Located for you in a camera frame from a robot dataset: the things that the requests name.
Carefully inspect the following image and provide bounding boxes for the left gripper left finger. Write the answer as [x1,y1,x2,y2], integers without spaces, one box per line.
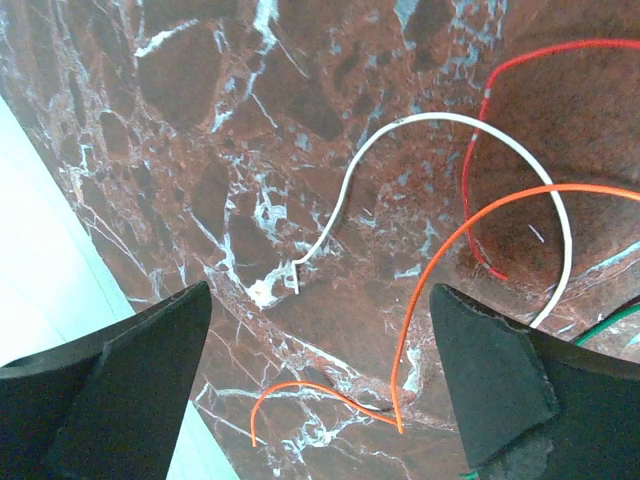
[1,281,212,479]

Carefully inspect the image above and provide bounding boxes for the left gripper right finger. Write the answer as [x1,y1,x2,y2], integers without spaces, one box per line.
[429,283,639,479]

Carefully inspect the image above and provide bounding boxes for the green wire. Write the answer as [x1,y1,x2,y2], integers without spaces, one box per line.
[459,302,640,480]

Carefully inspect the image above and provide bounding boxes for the orange wire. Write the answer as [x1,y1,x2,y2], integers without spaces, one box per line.
[249,182,640,448]

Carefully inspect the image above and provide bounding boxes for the white wire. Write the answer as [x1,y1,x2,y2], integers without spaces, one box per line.
[291,111,574,330]

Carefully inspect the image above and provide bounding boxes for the red wire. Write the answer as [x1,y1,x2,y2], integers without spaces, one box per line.
[461,38,640,281]

